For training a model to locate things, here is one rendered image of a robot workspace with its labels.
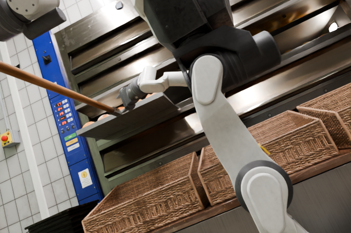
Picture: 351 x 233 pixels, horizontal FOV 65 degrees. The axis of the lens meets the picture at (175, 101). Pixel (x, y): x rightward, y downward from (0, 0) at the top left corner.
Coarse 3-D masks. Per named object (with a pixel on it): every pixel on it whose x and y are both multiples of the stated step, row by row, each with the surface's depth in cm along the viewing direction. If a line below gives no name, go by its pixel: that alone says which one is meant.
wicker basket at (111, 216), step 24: (168, 168) 168; (192, 168) 130; (120, 192) 171; (144, 192) 166; (168, 192) 120; (192, 192) 157; (96, 216) 125; (120, 216) 122; (144, 216) 120; (168, 216) 118
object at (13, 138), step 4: (12, 132) 196; (16, 132) 200; (0, 136) 196; (8, 136) 195; (12, 136) 195; (16, 136) 198; (8, 140) 194; (12, 140) 194; (16, 140) 197; (4, 144) 194; (8, 144) 194; (12, 144) 196; (16, 144) 199
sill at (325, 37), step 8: (336, 32) 164; (312, 40) 166; (320, 40) 165; (296, 48) 168; (304, 48) 167; (288, 56) 168; (176, 104) 178; (184, 104) 177; (160, 112) 180; (168, 112) 178; (144, 120) 181; (152, 120) 180; (128, 128) 183; (136, 128) 181; (112, 136) 184
